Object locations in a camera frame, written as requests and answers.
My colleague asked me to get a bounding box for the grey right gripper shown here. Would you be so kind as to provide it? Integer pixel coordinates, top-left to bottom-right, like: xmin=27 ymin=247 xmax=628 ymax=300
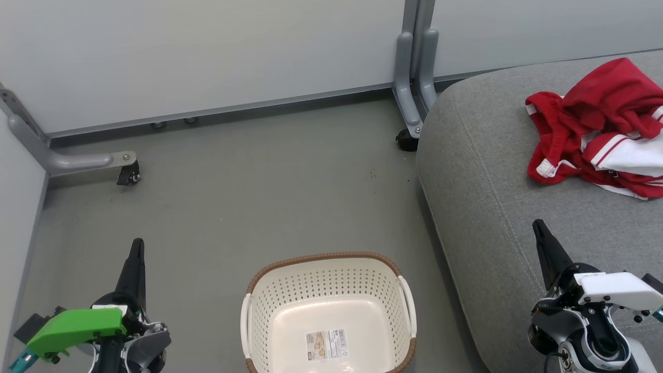
xmin=528 ymin=219 xmax=646 ymax=373

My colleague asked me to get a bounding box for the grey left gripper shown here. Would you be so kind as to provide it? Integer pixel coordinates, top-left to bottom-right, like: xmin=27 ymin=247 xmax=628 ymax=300
xmin=92 ymin=238 xmax=172 ymax=373

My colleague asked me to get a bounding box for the red and white clothing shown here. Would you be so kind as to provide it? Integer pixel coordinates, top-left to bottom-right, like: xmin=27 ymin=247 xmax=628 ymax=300
xmin=525 ymin=57 xmax=663 ymax=201

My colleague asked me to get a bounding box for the cream perforated laundry basket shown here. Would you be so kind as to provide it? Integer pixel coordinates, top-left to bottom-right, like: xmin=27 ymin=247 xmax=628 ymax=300
xmin=240 ymin=252 xmax=418 ymax=373

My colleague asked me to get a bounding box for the black caster wheel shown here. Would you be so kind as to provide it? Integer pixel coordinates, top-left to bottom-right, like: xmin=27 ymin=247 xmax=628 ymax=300
xmin=396 ymin=128 xmax=419 ymax=152
xmin=116 ymin=161 xmax=141 ymax=187

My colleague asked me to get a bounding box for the grey fabric sofa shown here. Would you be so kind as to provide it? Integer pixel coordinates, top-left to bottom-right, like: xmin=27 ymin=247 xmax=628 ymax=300
xmin=416 ymin=49 xmax=663 ymax=373

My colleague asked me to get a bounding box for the white partition panel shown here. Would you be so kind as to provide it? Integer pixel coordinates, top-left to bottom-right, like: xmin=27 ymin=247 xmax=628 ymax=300
xmin=0 ymin=0 xmax=406 ymax=139
xmin=433 ymin=0 xmax=663 ymax=79
xmin=0 ymin=111 xmax=50 ymax=358

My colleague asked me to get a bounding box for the grey partition stand foot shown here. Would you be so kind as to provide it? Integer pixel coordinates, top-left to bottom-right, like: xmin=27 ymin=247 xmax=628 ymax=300
xmin=0 ymin=85 xmax=138 ymax=178

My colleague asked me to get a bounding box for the paper barcode label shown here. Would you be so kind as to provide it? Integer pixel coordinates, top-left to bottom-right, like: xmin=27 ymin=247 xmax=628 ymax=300
xmin=305 ymin=328 xmax=350 ymax=363

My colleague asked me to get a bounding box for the teal cable connector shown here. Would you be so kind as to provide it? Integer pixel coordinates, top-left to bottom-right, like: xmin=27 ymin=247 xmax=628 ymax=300
xmin=7 ymin=350 xmax=39 ymax=373

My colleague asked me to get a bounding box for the grey partition stand post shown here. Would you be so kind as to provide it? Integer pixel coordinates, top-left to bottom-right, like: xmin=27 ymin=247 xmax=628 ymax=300
xmin=392 ymin=0 xmax=440 ymax=139

